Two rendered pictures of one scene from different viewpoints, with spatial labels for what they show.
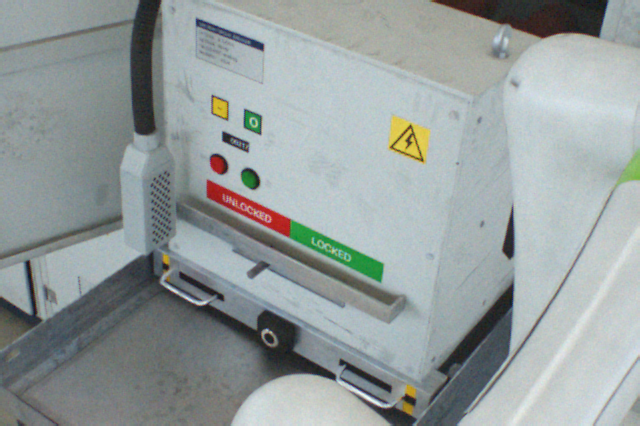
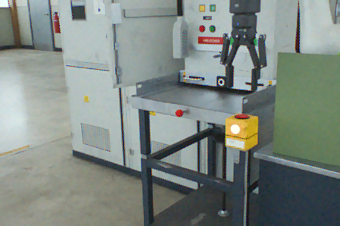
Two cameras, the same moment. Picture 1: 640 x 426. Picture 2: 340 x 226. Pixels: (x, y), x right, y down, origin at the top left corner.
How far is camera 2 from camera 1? 102 cm
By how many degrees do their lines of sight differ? 21
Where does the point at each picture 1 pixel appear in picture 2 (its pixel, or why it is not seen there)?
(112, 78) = (164, 26)
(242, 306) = (210, 78)
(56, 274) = (134, 141)
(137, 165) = (177, 25)
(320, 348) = (238, 81)
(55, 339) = (151, 89)
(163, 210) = (185, 44)
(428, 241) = (270, 22)
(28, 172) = (139, 54)
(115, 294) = (168, 83)
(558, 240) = not seen: outside the picture
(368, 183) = not seen: hidden behind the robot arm
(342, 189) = not seen: hidden behind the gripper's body
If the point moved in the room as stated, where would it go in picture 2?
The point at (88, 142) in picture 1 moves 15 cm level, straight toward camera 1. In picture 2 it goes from (156, 48) to (161, 51)
